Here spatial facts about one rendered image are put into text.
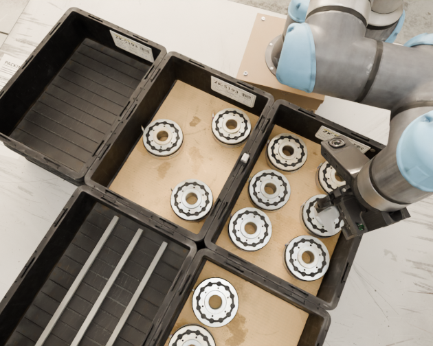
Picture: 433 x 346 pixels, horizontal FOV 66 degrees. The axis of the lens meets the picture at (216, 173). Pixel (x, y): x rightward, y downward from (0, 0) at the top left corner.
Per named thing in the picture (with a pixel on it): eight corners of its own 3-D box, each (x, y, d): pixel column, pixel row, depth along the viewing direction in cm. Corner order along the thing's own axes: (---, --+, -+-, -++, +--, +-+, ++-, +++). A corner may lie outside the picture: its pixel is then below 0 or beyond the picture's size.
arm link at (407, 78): (388, 13, 39) (377, 91, 36) (488, 33, 38) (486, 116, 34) (361, 57, 46) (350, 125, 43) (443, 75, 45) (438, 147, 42)
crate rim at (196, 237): (170, 54, 87) (169, 48, 85) (275, 101, 83) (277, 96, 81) (84, 185, 76) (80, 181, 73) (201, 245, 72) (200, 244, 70)
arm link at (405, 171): (500, 108, 33) (500, 187, 30) (433, 151, 43) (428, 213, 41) (418, 89, 34) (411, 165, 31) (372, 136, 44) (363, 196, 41)
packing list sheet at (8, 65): (-1, 53, 110) (-2, 51, 110) (64, 71, 109) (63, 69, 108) (-54, 139, 100) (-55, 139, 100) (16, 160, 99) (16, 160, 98)
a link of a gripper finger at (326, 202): (311, 215, 61) (336, 200, 53) (307, 207, 61) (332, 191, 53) (332, 209, 62) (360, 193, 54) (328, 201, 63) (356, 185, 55)
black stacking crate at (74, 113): (86, 36, 100) (72, 7, 89) (173, 76, 96) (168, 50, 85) (3, 145, 89) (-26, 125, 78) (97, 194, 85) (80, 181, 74)
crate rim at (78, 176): (74, 11, 91) (71, 4, 89) (170, 54, 87) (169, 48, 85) (-22, 129, 79) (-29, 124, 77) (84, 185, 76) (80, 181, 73)
